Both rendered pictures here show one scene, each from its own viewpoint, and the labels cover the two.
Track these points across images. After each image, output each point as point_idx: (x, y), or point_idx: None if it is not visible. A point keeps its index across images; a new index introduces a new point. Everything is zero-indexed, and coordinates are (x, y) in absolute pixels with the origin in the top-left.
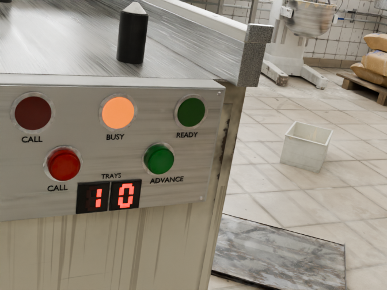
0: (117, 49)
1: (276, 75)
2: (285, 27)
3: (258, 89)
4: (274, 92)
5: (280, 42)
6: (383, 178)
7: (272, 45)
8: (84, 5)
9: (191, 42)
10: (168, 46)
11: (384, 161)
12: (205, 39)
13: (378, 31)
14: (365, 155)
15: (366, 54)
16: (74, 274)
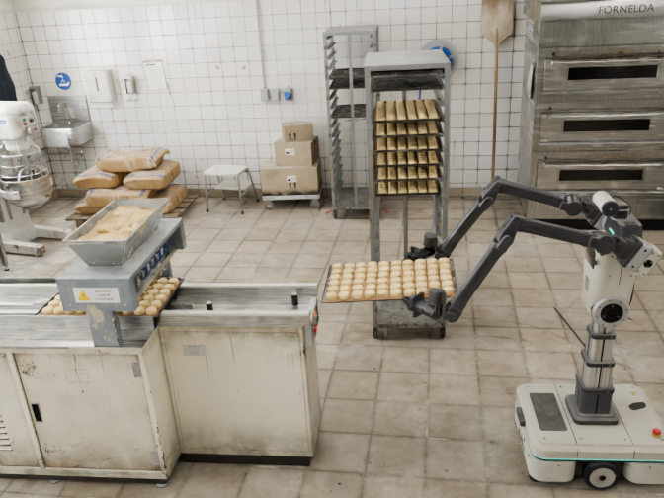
0: (293, 303)
1: (33, 249)
2: (7, 205)
3: (37, 270)
4: (51, 265)
5: (9, 219)
6: (205, 283)
7: (3, 225)
8: (209, 297)
9: (293, 291)
10: (281, 295)
11: (190, 272)
12: (300, 290)
13: (51, 160)
14: (177, 275)
15: (88, 196)
16: (310, 353)
